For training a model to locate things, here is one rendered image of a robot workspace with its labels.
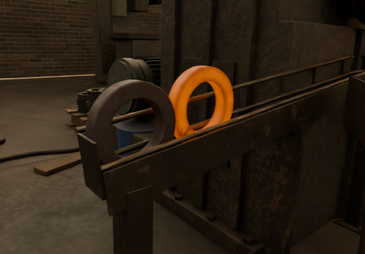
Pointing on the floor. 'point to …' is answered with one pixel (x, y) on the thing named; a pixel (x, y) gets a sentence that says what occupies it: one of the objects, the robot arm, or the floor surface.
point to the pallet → (83, 107)
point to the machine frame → (318, 203)
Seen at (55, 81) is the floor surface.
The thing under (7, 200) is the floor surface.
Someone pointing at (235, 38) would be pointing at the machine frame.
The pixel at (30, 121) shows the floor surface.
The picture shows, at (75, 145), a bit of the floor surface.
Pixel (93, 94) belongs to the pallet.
